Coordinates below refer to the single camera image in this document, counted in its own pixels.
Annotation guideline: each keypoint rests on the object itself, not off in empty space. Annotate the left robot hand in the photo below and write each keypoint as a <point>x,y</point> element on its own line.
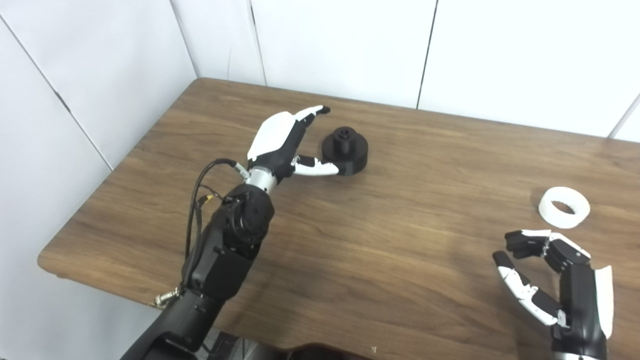
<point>280,145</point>

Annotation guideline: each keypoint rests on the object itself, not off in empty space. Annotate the round black part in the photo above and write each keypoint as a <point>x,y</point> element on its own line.
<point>346,150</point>

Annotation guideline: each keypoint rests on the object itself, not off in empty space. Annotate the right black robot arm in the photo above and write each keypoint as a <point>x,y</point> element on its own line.
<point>575,356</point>

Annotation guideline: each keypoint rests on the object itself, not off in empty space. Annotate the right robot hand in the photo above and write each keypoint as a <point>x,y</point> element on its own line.
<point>575,300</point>

